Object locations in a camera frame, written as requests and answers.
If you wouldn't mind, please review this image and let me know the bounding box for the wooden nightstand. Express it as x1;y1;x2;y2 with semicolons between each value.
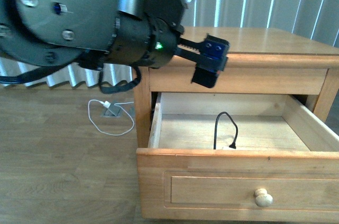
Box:
133;25;339;222

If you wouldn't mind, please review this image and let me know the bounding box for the white floor cable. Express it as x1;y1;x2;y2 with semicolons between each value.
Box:
88;99;136;136

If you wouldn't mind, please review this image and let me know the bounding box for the black charger cable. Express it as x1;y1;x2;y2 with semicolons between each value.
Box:
213;111;239;150

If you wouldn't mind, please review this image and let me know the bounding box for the round wooden knob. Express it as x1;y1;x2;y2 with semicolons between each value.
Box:
254;189;273;208

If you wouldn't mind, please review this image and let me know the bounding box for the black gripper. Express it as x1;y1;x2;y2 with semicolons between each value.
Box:
108;14;229;88

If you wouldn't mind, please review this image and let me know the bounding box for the white plug on floor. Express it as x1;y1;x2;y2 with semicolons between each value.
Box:
101;101;111;109

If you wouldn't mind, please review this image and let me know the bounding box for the light grey pleated curtain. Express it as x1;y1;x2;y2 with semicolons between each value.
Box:
181;0;338;46

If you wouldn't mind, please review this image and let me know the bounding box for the wooden drawer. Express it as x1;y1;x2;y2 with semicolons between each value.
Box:
137;93;338;223

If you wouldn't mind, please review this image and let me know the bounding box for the metal floor outlet box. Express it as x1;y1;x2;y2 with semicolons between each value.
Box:
101;103;121;118

